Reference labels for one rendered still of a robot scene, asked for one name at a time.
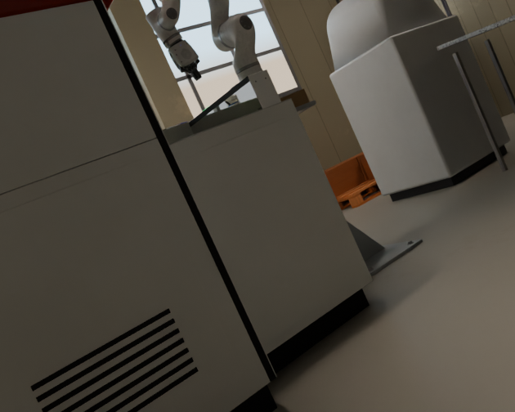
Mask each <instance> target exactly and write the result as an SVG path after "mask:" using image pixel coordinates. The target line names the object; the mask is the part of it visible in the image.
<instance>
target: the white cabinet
mask: <svg viewBox="0 0 515 412"><path fill-rule="evenodd" d="M170 147H171V149H172V152H173V153H174V156H175V158H176V160H177V162H178V164H179V166H180V169H181V171H182V173H183V175H184V177H185V179H186V182H187V184H188V186H189V187H190V191H191V193H192V195H193V196H194V198H195V202H196V203H197V205H198V207H199V210H200V212H201V214H202V216H203V218H204V220H205V222H206V225H207V227H208V229H209V231H210V233H211V236H212V237H213V240H214V242H215V244H216V246H217V249H218V251H219V253H220V254H221V256H222V260H223V261H224V263H225V265H226V268H227V270H228V272H229V274H230V276H231V278H232V281H233V283H234V285H235V287H236V289H237V291H238V294H239V296H240V298H241V300H242V302H243V304H244V307H245V309H246V311H247V312H248V315H249V318H250V320H251V321H252V323H253V327H254V328H255V330H256V332H257V335H258V337H259V339H260V341H261V343H262V345H263V347H264V350H265V352H266V354H267V356H268V358H269V361H270V362H271V365H272V367H273V369H274V371H275V373H278V372H279V371H280V370H282V369H283V368H284V367H285V366H287V365H288V364H290V363H291V362H292V361H294V360H296V359H297V358H298V357H300V355H302V354H303V353H304V352H306V351H308V350H309V349H310V348H312V347H313V346H315V345H316V344H317V343H318V342H320V341H321V340H322V339H324V338H325V337H327V336H328V335H330V334H331V333H332V332H333V331H335V330H336V329H337V328H339V327H340V326H342V325H343V324H345V323H346V322H347V321H349V320H350V319H351V318H352V317H354V316H355V315H357V314H358V313H359V312H361V311H363V310H364V309H365V308H367V306H369V303H368V301H367V298H366V296H365V294H364V291H363V289H362V288H363V287H365V286H366V285H367V284H368V283H370V282H371V281H373V279H372V277H371V275H370V273H369V270H368V268H367V266H366V264H365V261H364V259H363V257H362V255H361V252H360V250H359V248H358V246H357V244H356V241H355V239H354V237H353V235H352V232H351V230H350V228H349V226H348V224H347V221H346V219H345V217H344V215H343V212H342V210H341V208H340V206H339V204H338V201H337V199H336V197H335V195H334V192H333V190H332V188H331V186H330V184H329V181H328V179H327V177H326V175H325V172H324V170H323V168H322V166H321V164H320V161H319V159H318V157H317V155H316V152H315V150H314V148H313V146H312V143H311V141H310V139H309V137H308V135H307V132H306V130H305V128H304V126H303V124H302V121H301V119H300V117H299V115H298V112H297V110H296V108H295V106H294V104H293V101H292V100H288V101H285V102H282V103H280V104H278V105H274V106H272V107H269V108H267V109H264V110H261V111H258V112H256V113H254V114H250V115H248V116H245V117H243V118H241V119H237V120H235V121H232V122H230V123H226V124H224V125H222V126H219V127H217V128H213V129H211V130H208V131H206V132H202V133H200V134H198V135H195V136H192V137H189V138H186V139H185V140H182V141H179V142H176V143H173V144H171V145H170Z"/></svg>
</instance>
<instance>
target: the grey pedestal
mask: <svg viewBox="0 0 515 412"><path fill-rule="evenodd" d="M314 105H316V101H315V100H313V101H310V102H308V103H306V104H304V105H300V106H298V107H296V110H297V112H298V114H301V113H302V112H303V111H305V110H307V109H309V108H311V107H312V106H314ZM347 224H348V226H349V228H350V230H351V232H352V235H353V237H354V239H355V241H356V244H357V246H358V248H359V250H360V253H361V255H362V257H363V259H364V261H365V264H366V266H367V268H368V270H369V273H370V275H371V276H372V275H375V274H376V273H378V272H379V271H381V270H382V269H383V268H385V267H386V266H388V265H390V264H391V263H393V262H394V261H396V260H397V259H398V258H400V257H401V256H403V255H404V254H406V253H408V252H409V251H410V250H411V249H413V248H415V247H416V246H418V245H419V244H421V243H422V242H423V241H422V240H411V241H406V242H401V243H396V244H386V245H381V244H379V243H377V242H376V241H375V240H373V239H371V238H370V237H369V236H368V235H366V234H365V233H363V232H362V231H360V230H359V229H357V228H356V227H354V226H353V225H352V224H351V223H349V222H348V221H347Z"/></svg>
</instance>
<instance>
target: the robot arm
mask: <svg viewBox="0 0 515 412"><path fill-rule="evenodd" d="M159 1H160V2H161V3H162V6H161V7H156V8H155V9H153V10H152V11H150V12H149V13H148V14H147V15H146V20H147V21H148V23H149V24H150V26H151V27H152V29H153V30H154V31H155V33H156V34H157V36H158V37H159V39H160V40H161V42H162V43H163V45H164V46H165V47H166V48H167V49H168V53H169V55H170V56H171V58H172V61H173V63H174V64H175V66H176V67H177V68H178V69H179V70H180V71H181V73H184V72H187V73H189V74H191V75H192V76H193V78H194V79H195V80H196V81H198V80H199V79H201V78H202V76H201V74H200V73H199V71H198V70H197V69H198V68H197V64H198V63H199V62H200V60H199V56H198V54H197V53H196V51H195V50H194V49H193V47H192V46H191V45H190V44H189V43H188V42H187V41H186V40H185V39H184V40H183V39H182V36H181V35H180V33H179V32H178V30H177V28H176V26H175V25H176V24H177V22H178V20H179V16H180V10H181V0H159ZM208 4H209V10H210V19H211V32H212V38H213V43H214V45H215V46H216V48H217V49H218V50H220V51H222V52H229V51H232V50H233V49H235V54H234V59H233V68H234V70H235V73H236V75H237V77H238V80H239V81H242V80H243V79H244V78H246V77H247V76H248V75H250V74H255V73H257V72H260V71H262V67H261V65H260V63H259V61H258V58H257V56H256V52H255V42H256V32H255V27H254V24H253V22H252V20H251V19H250V18H249V17H248V16H247V15H245V14H243V13H237V14H234V15H233V16H232V17H230V18H229V6H230V1H229V0H208Z"/></svg>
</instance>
